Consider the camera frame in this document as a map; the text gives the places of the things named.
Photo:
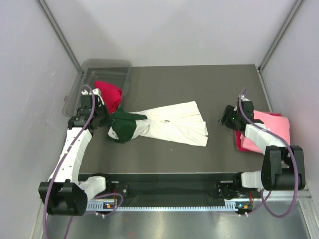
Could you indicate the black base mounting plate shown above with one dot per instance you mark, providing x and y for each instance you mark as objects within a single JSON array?
[{"x": 211, "y": 185}]

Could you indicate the pink t-shirt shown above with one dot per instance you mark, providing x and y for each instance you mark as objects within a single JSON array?
[{"x": 280, "y": 127}]

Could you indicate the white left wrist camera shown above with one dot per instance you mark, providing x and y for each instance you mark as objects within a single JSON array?
[{"x": 94, "y": 91}]

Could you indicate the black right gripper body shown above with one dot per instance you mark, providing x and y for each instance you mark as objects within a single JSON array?
[{"x": 230, "y": 117}]

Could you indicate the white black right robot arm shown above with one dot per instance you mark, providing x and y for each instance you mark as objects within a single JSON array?
[{"x": 283, "y": 165}]

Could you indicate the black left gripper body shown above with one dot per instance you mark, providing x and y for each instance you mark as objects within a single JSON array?
[{"x": 104, "y": 118}]

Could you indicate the crimson red t-shirt in bin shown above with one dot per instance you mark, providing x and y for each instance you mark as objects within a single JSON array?
[{"x": 111, "y": 95}]

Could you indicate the clear grey plastic bin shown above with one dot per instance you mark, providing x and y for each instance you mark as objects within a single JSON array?
[{"x": 112, "y": 71}]

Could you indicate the white and green t-shirt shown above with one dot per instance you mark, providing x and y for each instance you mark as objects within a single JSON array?
[{"x": 180, "y": 123}]

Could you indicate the left aluminium frame post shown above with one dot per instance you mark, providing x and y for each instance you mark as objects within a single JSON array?
[{"x": 58, "y": 32}]

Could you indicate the aluminium frame post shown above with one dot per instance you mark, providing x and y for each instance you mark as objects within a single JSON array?
[
  {"x": 297, "y": 5},
  {"x": 58, "y": 32}
]

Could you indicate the right aluminium frame post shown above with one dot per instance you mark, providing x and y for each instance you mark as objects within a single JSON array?
[{"x": 297, "y": 5}]

